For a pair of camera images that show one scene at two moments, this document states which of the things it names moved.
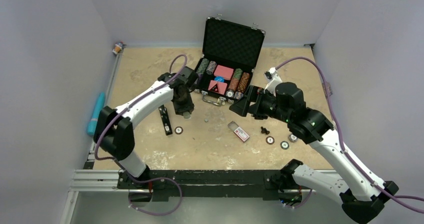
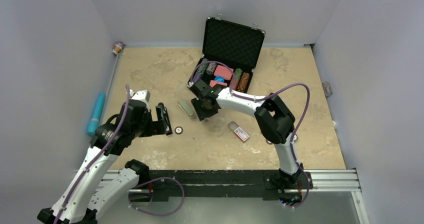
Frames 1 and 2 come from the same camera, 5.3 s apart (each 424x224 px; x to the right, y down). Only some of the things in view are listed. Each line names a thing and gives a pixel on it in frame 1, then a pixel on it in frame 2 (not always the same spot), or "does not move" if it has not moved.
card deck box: x=238 y=131 does not move
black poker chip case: x=230 y=53 does not move
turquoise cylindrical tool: x=92 y=126 does not move
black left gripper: x=188 y=106 -> x=155 y=127
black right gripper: x=242 y=106 -> x=201 y=114
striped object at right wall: x=328 y=88 does not move
